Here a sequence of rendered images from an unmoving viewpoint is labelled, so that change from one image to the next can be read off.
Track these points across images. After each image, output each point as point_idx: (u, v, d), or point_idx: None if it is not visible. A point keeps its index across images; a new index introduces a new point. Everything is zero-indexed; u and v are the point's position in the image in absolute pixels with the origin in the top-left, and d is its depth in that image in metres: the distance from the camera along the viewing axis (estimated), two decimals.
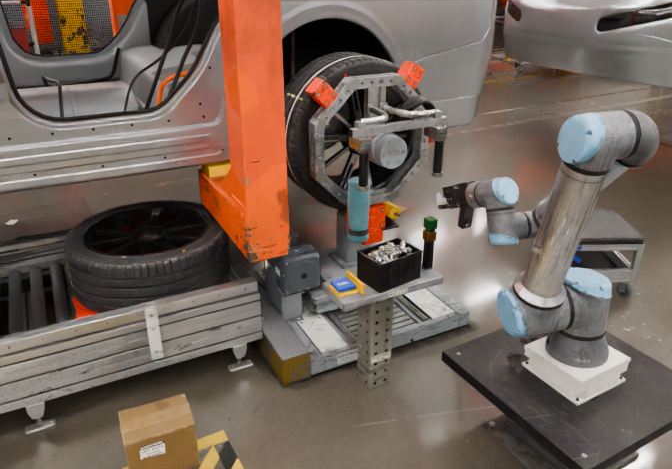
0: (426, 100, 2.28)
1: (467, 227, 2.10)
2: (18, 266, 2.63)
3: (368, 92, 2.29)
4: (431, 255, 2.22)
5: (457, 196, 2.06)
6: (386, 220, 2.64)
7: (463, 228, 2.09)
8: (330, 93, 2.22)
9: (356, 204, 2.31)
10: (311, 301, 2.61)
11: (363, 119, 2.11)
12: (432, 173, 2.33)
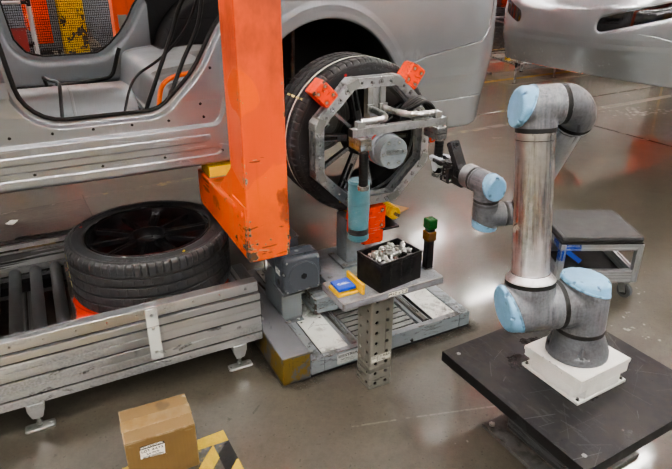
0: (426, 100, 2.28)
1: (453, 141, 2.19)
2: (18, 266, 2.63)
3: (368, 92, 2.29)
4: (431, 255, 2.22)
5: None
6: (386, 220, 2.64)
7: (457, 140, 2.19)
8: (330, 93, 2.22)
9: (356, 204, 2.31)
10: (311, 301, 2.61)
11: (363, 119, 2.11)
12: (432, 173, 2.33)
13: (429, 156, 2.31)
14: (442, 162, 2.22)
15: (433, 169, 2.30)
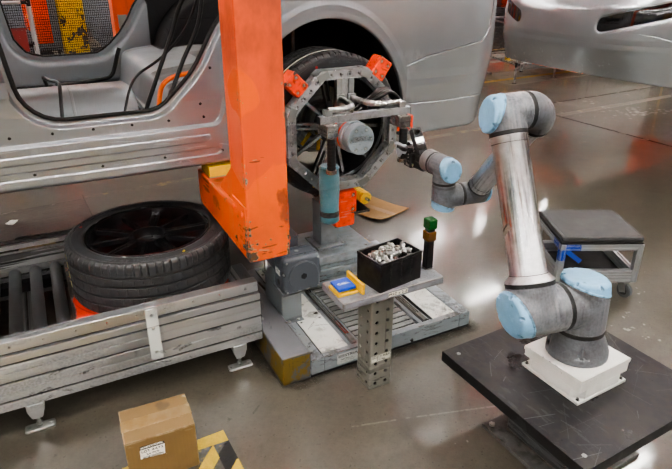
0: (391, 91, 2.44)
1: (415, 128, 2.35)
2: (18, 266, 2.63)
3: (337, 83, 2.45)
4: (431, 255, 2.22)
5: None
6: (358, 205, 2.81)
7: (419, 127, 2.36)
8: (301, 84, 2.38)
9: (326, 188, 2.48)
10: None
11: (330, 107, 2.28)
12: (397, 159, 2.49)
13: (394, 143, 2.48)
14: (405, 148, 2.38)
15: (398, 155, 2.46)
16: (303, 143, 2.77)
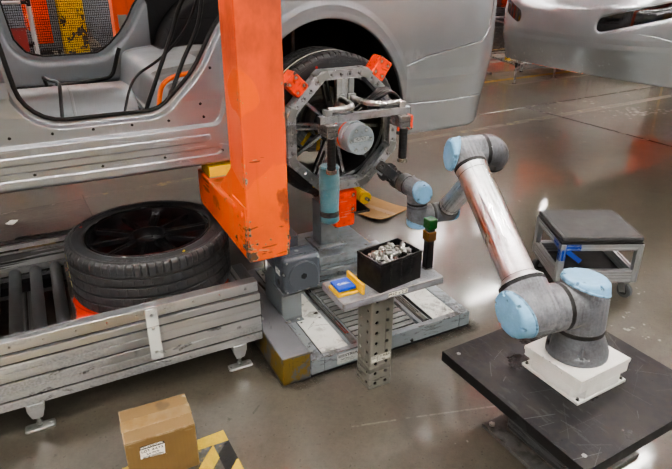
0: (391, 91, 2.44)
1: (378, 164, 2.64)
2: (18, 266, 2.63)
3: (337, 83, 2.45)
4: (431, 255, 2.22)
5: None
6: (358, 205, 2.81)
7: (381, 161, 2.64)
8: (301, 84, 2.38)
9: (326, 188, 2.48)
10: None
11: (330, 107, 2.28)
12: (397, 159, 2.49)
13: None
14: (382, 179, 2.70)
15: None
16: (303, 143, 2.77)
